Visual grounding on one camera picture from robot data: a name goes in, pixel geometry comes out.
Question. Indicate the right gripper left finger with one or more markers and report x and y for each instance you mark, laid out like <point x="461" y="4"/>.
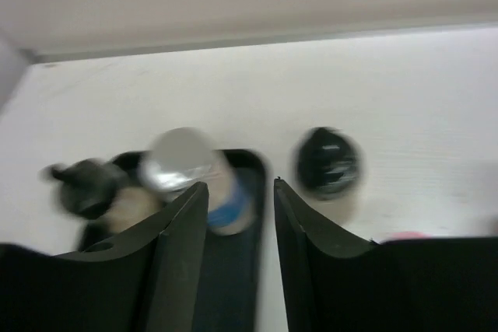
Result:
<point x="142" y="279"/>

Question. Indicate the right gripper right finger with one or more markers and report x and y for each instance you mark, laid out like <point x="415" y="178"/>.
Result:
<point x="334" y="280"/>

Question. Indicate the pink-cap spice bottle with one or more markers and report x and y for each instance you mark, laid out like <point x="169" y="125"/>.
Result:
<point x="406" y="236"/>

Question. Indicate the black grinder-cap spice bottle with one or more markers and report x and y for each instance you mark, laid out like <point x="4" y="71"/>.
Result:
<point x="102" y="193"/>

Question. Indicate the tall blue-band spice jar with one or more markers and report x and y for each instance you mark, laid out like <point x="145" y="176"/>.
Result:
<point x="182" y="157"/>

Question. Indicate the black knob-cap spice bottle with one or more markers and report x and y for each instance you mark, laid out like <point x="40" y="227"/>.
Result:
<point x="328" y="173"/>

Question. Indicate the black plastic tray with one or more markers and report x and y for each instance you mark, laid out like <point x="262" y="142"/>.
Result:
<point x="228" y="281"/>

